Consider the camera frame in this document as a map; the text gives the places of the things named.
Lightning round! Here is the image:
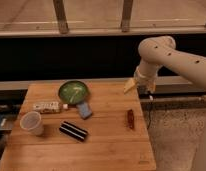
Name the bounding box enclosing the white tube with label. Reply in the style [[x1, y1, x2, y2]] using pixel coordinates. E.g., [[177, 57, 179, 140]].
[[33, 101, 68, 114]]

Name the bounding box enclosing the left metal window post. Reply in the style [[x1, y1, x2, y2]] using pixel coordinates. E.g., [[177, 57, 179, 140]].
[[53, 0, 69, 34]]

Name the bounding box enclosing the right metal window post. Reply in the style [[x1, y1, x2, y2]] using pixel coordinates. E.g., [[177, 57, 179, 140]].
[[120, 0, 133, 32]]

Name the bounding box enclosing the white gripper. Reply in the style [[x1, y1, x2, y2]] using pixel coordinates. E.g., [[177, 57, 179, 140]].
[[123, 66, 157, 93]]

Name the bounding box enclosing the green bowl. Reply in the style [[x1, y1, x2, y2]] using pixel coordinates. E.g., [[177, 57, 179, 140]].
[[58, 80, 89, 105]]

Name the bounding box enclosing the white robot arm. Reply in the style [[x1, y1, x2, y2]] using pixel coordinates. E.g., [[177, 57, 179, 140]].
[[123, 36, 206, 93]]

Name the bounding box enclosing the blue sponge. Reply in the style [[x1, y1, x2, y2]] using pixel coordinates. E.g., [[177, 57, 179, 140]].
[[77, 102, 92, 119]]

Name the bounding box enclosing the metal window post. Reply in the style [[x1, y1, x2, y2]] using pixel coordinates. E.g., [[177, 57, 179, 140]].
[[120, 0, 133, 32], [53, 0, 69, 34]]

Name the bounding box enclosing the small brown red object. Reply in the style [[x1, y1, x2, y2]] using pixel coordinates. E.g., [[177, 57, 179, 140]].
[[127, 109, 134, 130]]

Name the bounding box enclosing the translucent plastic cup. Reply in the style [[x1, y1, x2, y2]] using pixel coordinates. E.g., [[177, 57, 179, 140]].
[[20, 111, 44, 136]]

